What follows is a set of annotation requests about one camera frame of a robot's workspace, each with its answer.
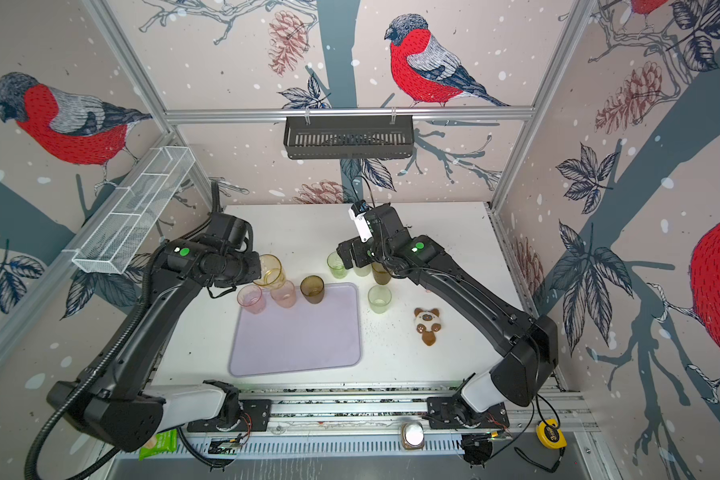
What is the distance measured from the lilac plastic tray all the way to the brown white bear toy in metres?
0.18

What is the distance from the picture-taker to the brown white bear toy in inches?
34.4

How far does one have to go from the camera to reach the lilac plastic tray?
0.83 meters
